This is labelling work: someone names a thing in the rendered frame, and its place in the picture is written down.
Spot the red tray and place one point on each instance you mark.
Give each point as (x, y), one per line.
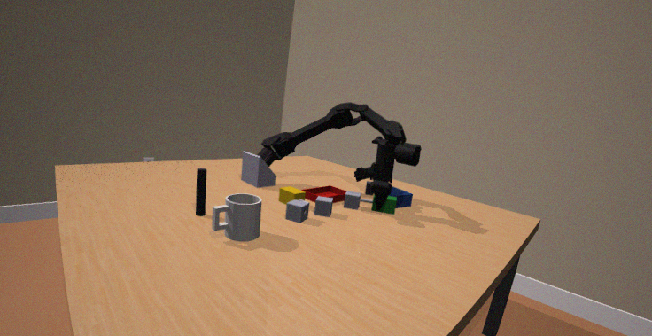
(337, 194)

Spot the blue open bin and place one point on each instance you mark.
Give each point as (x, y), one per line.
(404, 198)

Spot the grey mug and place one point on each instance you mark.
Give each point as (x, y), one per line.
(242, 217)

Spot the black cylinder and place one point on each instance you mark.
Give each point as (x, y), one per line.
(201, 192)

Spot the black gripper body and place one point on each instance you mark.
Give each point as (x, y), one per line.
(383, 175)

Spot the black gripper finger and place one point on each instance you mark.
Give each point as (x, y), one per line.
(380, 199)

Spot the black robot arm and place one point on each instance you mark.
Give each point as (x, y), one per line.
(393, 146)

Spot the green block with grey pin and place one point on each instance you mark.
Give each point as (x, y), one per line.
(388, 207)

